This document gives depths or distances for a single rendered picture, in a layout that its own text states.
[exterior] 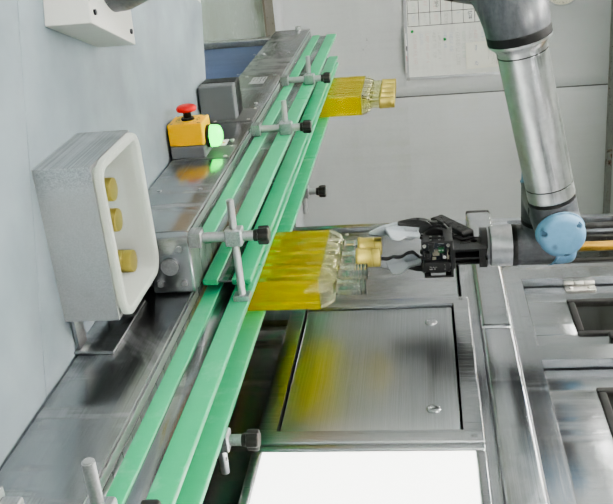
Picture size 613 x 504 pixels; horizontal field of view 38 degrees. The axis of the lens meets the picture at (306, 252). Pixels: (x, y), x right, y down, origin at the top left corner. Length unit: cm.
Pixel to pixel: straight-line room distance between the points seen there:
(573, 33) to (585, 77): 37
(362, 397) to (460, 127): 615
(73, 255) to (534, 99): 70
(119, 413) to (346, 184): 661
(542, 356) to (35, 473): 89
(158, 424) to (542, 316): 87
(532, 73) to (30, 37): 70
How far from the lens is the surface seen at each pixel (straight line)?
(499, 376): 150
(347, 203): 774
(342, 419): 140
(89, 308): 126
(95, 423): 114
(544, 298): 184
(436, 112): 748
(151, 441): 112
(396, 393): 146
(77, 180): 118
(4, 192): 113
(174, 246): 139
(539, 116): 139
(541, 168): 142
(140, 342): 130
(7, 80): 117
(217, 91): 201
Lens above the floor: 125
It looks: 8 degrees down
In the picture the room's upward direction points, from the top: 88 degrees clockwise
